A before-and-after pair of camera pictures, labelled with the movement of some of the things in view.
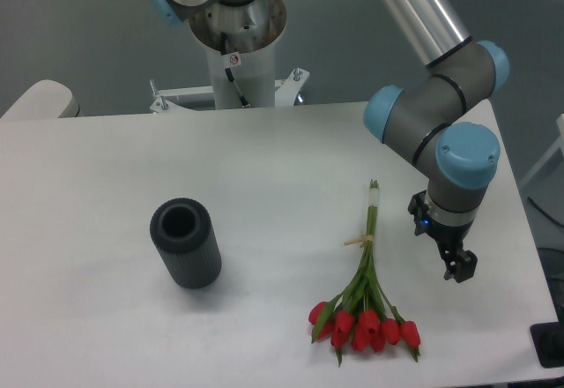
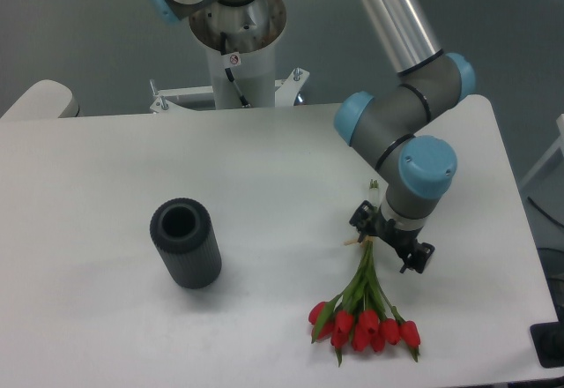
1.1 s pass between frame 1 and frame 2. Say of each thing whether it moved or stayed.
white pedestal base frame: stayed
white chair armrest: stayed
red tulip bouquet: stayed
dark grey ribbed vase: stayed
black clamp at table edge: stayed
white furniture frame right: stayed
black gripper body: moved
